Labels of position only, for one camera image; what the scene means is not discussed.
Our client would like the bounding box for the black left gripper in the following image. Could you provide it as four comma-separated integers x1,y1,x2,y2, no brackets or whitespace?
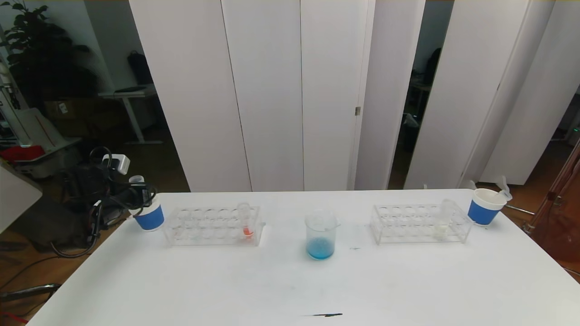
118,185,156,207

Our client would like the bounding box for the test tube with red pigment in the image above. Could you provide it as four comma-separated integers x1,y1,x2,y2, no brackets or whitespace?
237,202,255,239
497,176,513,202

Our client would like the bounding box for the clear acrylic test tube rack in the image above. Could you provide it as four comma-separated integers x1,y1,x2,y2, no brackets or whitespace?
369,204,473,245
163,206,266,247

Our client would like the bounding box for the clear glass beaker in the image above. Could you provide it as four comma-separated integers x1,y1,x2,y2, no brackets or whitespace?
304,209,341,260

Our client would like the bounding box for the test tube with white pigment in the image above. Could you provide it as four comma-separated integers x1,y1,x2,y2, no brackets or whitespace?
434,200,454,238

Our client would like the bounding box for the blue white paper cup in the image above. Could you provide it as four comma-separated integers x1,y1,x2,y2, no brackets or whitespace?
468,188,507,226
133,199,165,232

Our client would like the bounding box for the white office desk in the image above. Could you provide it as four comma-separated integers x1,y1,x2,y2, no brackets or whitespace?
99,86,163,145

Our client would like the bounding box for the white partition panel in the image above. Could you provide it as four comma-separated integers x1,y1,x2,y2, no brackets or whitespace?
300,0,376,192
479,0,580,187
221,0,304,192
355,0,425,191
130,0,252,193
404,0,530,190

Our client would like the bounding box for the brown cardboard box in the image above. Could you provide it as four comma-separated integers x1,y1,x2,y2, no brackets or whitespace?
45,100,91,122

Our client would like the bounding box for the black backpack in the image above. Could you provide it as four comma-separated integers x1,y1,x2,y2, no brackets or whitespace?
127,51,154,86

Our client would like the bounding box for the white floor machine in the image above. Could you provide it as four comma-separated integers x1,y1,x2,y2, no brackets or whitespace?
0,108,83,178

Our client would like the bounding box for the metal chair leg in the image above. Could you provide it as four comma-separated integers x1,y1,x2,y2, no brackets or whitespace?
0,284,62,302

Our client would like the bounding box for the dark green potted plant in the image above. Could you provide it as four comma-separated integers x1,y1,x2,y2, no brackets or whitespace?
0,0,97,108

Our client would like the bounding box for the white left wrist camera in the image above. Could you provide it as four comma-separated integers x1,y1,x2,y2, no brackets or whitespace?
102,154,131,175

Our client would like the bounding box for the black left camera cable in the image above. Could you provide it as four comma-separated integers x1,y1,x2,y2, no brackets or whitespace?
50,146,157,259

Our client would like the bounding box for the black floor cable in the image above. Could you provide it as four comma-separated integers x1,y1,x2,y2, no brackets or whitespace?
0,254,62,290

